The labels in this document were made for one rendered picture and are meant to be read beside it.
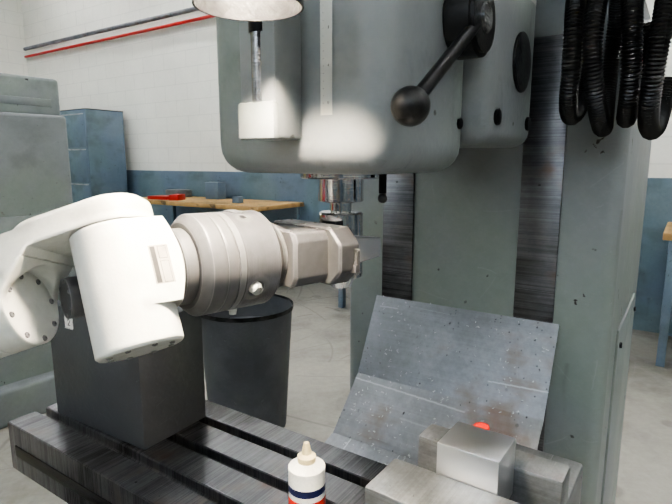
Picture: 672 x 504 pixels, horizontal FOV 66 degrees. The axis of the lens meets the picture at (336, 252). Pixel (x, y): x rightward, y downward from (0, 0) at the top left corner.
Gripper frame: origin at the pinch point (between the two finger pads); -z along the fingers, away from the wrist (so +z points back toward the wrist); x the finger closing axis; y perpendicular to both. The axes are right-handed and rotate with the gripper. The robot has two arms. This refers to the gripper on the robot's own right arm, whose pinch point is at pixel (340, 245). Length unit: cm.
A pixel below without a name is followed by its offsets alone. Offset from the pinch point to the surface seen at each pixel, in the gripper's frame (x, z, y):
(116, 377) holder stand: 33.0, 13.2, 21.8
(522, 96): -6.0, -25.4, -17.3
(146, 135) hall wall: 682, -261, -48
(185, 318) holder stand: 30.3, 3.6, 14.3
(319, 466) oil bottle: -1.7, 4.3, 23.2
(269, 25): -4.6, 12.2, -19.5
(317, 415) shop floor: 156, -129, 122
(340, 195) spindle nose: -1.7, 1.7, -5.5
